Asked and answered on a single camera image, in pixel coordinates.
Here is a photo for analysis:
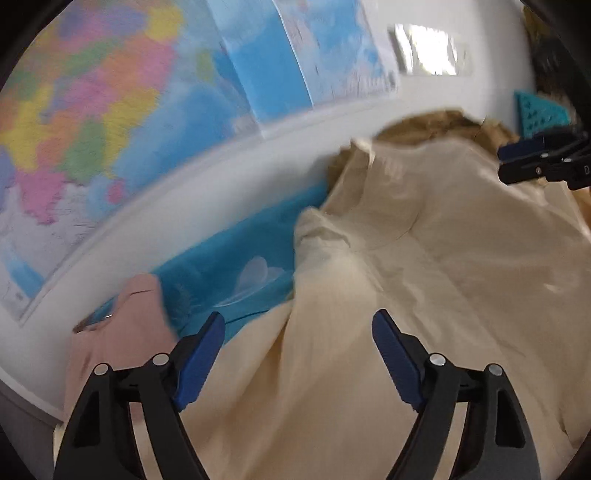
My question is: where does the brown jacket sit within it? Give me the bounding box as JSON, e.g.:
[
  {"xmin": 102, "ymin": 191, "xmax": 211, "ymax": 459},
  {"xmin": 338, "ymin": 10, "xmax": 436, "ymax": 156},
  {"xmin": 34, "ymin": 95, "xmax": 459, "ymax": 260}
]
[{"xmin": 327, "ymin": 108, "xmax": 578, "ymax": 199}]

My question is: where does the pink garment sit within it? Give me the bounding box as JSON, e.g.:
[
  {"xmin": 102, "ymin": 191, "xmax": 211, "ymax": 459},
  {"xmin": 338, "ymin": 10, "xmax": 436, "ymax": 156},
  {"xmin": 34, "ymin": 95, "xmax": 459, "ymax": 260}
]
[{"xmin": 64, "ymin": 274, "xmax": 178, "ymax": 418}]

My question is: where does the colourful wall map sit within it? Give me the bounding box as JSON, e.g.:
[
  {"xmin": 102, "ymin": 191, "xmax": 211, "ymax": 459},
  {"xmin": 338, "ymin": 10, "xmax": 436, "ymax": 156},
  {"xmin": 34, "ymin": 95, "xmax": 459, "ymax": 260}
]
[{"xmin": 1, "ymin": 1, "xmax": 398, "ymax": 318}]

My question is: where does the blue floral bed sheet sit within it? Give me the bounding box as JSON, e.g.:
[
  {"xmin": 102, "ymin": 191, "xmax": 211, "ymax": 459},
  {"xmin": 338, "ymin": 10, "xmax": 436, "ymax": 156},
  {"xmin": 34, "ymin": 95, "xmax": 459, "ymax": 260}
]
[{"xmin": 87, "ymin": 181, "xmax": 332, "ymax": 347}]

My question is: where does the cream beige garment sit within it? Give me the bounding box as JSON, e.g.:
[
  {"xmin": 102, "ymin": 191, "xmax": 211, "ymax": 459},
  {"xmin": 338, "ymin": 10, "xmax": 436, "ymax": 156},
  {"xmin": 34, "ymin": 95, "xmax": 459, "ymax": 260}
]
[{"xmin": 128, "ymin": 135, "xmax": 591, "ymax": 480}]

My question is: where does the teal plastic basket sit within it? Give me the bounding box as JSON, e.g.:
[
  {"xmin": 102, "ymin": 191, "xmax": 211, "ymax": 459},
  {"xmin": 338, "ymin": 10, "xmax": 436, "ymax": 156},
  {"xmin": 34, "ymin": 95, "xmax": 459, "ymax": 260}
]
[{"xmin": 514, "ymin": 90, "xmax": 570, "ymax": 138}]

